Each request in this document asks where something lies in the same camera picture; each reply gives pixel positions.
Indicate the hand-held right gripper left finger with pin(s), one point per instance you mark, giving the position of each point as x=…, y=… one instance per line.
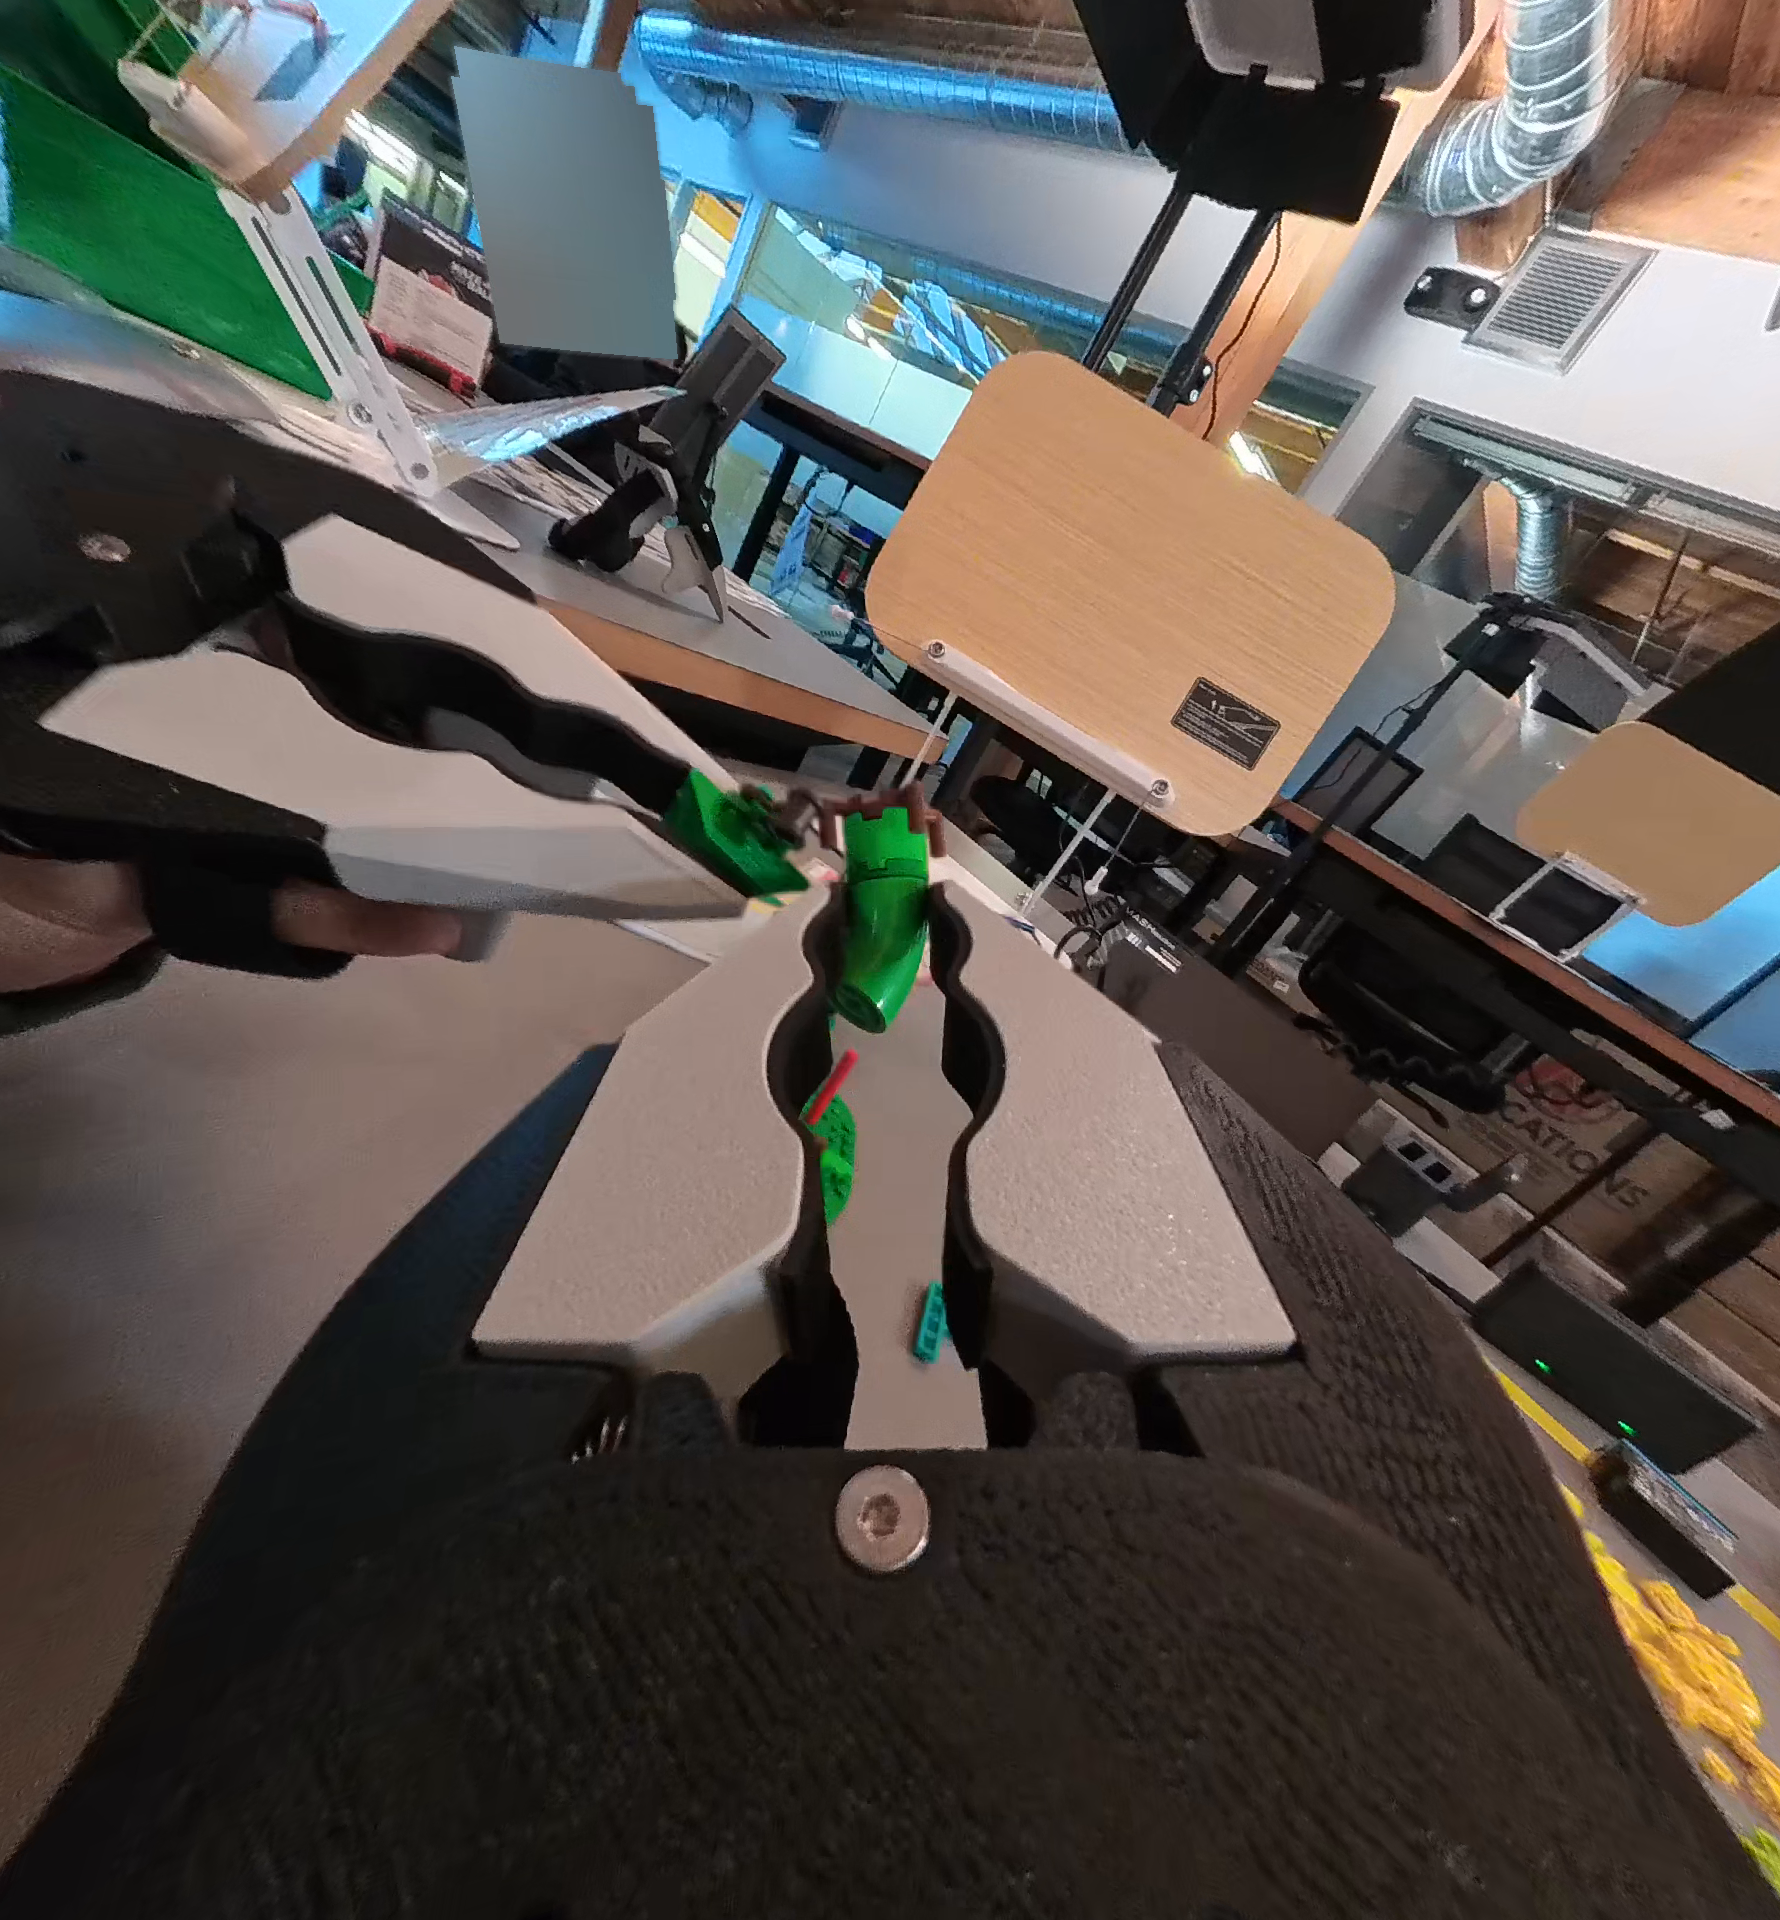
x=650, y=1185

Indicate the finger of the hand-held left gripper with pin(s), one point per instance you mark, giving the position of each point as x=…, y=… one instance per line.
x=438, y=599
x=379, y=810

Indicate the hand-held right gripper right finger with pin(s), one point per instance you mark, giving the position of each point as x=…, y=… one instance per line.
x=1116, y=1200

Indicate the curved green lego piece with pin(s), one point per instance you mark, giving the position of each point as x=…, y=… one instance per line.
x=881, y=930

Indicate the green lego plate build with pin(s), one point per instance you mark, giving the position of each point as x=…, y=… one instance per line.
x=837, y=1177

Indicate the red lego bar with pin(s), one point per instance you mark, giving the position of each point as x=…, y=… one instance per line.
x=833, y=1085

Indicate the teal lego plate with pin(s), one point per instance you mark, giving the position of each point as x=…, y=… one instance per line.
x=931, y=1319

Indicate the printed lego box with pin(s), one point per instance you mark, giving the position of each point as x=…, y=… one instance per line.
x=1670, y=1508

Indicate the pile of yellow lego pieces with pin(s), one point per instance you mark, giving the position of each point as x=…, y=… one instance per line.
x=1685, y=1665

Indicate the person's left hand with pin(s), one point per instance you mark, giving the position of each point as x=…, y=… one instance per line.
x=20, y=916

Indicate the grey top desk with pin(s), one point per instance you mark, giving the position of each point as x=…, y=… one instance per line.
x=633, y=630

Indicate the silver foil sheet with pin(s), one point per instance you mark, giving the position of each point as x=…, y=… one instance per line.
x=559, y=421

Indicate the black clamp tool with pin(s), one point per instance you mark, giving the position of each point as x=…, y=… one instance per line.
x=665, y=481

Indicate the green board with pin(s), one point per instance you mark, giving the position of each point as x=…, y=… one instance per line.
x=140, y=241

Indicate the black red printed box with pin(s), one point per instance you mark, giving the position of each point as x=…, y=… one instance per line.
x=433, y=291

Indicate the long wooden desk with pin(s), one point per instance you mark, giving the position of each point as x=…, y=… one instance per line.
x=1579, y=1001

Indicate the black box with green lights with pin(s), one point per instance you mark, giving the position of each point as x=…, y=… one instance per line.
x=1610, y=1373

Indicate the wooden chair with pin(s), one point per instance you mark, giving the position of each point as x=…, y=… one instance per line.
x=1116, y=585

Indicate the small wooden board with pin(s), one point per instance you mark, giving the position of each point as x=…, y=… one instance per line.
x=1655, y=817

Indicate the black light stand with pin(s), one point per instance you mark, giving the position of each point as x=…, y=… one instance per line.
x=1175, y=286

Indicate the black studio light panel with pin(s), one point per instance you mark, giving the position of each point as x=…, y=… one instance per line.
x=1266, y=119

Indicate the wooden board with white bracket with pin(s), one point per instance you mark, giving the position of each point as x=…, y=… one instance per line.
x=305, y=75

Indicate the straight silver ventilation duct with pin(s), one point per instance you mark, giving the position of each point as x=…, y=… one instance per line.
x=860, y=69

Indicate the wall vent grille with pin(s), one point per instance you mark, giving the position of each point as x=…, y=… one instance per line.
x=1556, y=295

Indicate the bent silver flexible duct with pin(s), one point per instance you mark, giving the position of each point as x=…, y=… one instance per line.
x=1533, y=104

